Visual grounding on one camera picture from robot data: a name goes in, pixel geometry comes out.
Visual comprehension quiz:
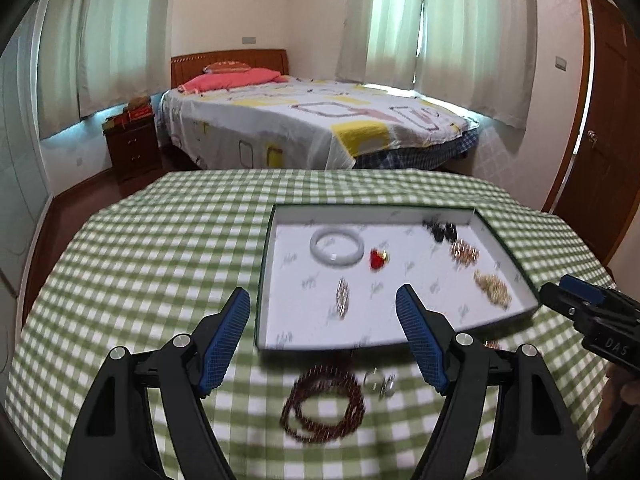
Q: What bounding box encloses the pearl ring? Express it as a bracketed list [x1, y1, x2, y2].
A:
[361, 367, 397, 401]

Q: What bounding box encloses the silver crystal brooch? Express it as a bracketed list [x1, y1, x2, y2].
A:
[335, 278, 349, 320]

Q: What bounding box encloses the red cord gold charm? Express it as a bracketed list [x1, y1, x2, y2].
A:
[369, 248, 390, 272]

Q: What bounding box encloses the rose gold chain bracelet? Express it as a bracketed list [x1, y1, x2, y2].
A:
[448, 237, 482, 269]

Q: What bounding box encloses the dark red bead mala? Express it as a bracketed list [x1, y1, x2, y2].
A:
[279, 364, 366, 444]

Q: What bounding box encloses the white jade bangle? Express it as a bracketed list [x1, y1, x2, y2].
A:
[309, 226, 364, 268]

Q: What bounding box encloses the dark green jewelry tray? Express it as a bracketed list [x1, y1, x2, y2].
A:
[254, 204, 540, 353]

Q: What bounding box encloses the person's hand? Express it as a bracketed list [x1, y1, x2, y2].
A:
[593, 363, 640, 434]

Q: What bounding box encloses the green white checked tablecloth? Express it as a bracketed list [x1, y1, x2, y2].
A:
[4, 170, 611, 479]

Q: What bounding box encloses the brown wooden door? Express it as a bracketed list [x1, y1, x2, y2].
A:
[544, 0, 639, 264]

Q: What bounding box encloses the dark wooden nightstand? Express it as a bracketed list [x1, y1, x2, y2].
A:
[102, 96, 163, 182]

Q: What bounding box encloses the bed with patterned sheet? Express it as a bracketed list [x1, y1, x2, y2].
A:
[157, 77, 480, 170]

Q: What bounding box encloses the pink pillow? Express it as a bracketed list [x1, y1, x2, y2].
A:
[177, 67, 288, 94]

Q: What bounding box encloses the wooden headboard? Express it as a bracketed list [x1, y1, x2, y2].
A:
[170, 49, 290, 88]

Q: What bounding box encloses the white curtain right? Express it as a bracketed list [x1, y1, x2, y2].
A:
[336, 0, 537, 129]

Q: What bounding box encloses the white curtain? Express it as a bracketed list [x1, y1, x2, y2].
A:
[336, 0, 537, 129]
[37, 0, 171, 139]

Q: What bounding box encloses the white curtain left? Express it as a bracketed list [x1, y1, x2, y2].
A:
[37, 0, 171, 139]

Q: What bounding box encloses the wall light switch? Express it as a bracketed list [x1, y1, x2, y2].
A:
[554, 56, 567, 72]

